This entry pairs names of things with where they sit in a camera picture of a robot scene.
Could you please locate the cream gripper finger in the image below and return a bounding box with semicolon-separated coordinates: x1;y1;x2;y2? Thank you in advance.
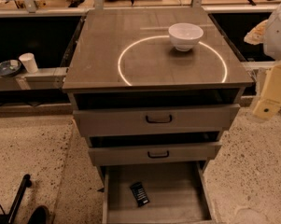
251;62;281;120
244;20;267;45

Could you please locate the dark rxbar blueberry bar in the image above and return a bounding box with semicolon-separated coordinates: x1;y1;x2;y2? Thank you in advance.
130;182;149;207

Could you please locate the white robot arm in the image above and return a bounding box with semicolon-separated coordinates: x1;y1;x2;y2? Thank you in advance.
244;4;281;120

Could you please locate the top grey drawer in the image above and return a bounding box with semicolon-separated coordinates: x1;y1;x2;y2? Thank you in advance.
74;105;240;137

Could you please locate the grey drawer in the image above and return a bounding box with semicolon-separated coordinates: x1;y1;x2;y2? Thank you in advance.
74;105;240;137
89;142;222;166
103;162;216;224

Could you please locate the middle grey drawer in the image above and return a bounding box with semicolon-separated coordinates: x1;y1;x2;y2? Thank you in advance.
89;142;222;166

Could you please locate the grey drawer cabinet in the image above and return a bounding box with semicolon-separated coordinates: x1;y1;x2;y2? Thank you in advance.
63;7;251;217

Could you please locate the bottom grey drawer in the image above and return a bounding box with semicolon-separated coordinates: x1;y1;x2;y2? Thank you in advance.
103;162;216;224

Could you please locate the white ceramic bowl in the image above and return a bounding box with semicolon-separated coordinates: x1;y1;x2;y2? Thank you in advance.
168;23;204;51

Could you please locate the white paper cup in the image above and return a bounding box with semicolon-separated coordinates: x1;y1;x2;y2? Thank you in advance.
19;53;38;73

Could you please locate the dark round plate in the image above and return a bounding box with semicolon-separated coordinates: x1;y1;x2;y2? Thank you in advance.
0;60;21;77

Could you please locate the black stand leg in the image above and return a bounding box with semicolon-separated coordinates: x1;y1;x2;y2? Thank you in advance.
7;174;32;224

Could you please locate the black round base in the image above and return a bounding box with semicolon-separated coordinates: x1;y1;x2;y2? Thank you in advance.
27;205;49;224

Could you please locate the black top drawer handle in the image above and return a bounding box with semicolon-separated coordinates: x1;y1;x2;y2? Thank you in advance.
145;115;173;124

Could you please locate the black drawer handle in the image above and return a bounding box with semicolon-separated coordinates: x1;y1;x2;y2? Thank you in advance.
148;150;170;159
145;115;173;124

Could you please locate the black middle drawer handle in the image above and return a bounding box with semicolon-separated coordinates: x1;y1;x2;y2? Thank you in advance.
148;150;170;159

